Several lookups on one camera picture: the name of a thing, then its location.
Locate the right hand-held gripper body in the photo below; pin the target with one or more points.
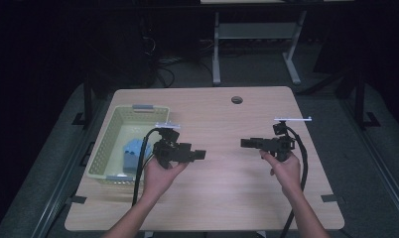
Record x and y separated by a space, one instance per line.
280 144

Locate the metal frame rail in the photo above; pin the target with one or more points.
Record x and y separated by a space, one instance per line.
379 165
68 178

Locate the person's right hand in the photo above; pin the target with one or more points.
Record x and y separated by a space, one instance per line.
288 175

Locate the person's left hand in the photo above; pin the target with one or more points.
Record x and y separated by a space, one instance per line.
159 178

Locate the pale yellow plastic basket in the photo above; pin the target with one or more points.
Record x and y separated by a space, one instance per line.
114 145

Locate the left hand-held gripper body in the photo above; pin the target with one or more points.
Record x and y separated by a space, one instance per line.
166 150

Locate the white metal desk frame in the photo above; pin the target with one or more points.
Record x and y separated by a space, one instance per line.
253 30

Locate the black upright post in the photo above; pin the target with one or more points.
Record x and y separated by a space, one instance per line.
87 102
360 102

